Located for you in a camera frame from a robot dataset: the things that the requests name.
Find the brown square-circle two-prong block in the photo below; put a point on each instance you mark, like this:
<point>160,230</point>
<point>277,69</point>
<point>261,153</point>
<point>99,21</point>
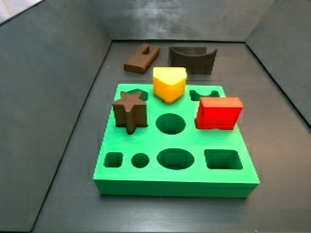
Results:
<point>142,59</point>

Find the green shape-sorter fixture base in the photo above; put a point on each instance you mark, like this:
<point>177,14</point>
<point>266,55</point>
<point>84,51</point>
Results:
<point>170,158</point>

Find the red notched square block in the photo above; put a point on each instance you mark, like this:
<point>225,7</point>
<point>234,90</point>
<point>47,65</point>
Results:
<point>218,112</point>

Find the dark grey curved regrasp stand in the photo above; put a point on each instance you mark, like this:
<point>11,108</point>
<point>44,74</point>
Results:
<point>194,58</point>

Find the brown star block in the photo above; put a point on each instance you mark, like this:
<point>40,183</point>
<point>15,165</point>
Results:
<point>130,110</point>

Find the yellow pentagon block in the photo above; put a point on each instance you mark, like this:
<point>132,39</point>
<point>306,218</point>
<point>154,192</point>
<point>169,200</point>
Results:
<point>170,82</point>

